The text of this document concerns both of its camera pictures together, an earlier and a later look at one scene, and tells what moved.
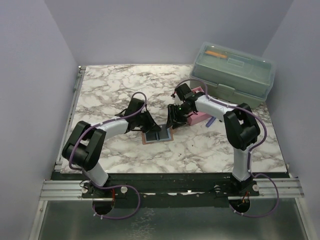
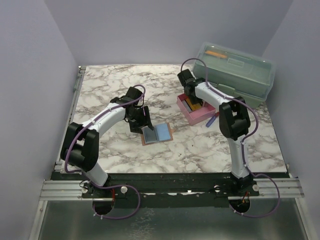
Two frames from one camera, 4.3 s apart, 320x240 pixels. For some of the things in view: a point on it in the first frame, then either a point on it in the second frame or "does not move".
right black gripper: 173,119 to 194,101
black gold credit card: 151,137 does not move
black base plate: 169,186 does not move
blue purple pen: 210,122 does not move
